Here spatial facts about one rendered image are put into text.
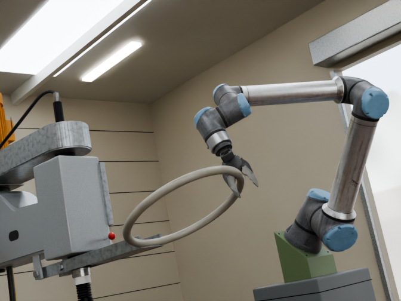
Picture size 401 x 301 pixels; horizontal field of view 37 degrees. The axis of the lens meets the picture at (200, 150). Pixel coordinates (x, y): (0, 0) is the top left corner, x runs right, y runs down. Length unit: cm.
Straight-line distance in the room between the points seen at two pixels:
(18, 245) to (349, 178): 150
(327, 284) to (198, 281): 673
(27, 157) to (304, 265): 134
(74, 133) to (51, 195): 28
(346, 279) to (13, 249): 152
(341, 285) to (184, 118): 690
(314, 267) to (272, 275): 543
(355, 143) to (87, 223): 117
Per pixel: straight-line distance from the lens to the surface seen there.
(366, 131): 251
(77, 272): 262
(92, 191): 265
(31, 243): 277
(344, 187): 260
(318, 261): 288
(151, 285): 937
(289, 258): 286
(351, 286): 285
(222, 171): 204
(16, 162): 285
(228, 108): 226
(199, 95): 918
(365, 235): 729
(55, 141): 263
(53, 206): 261
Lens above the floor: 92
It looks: 12 degrees up
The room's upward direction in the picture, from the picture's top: 11 degrees counter-clockwise
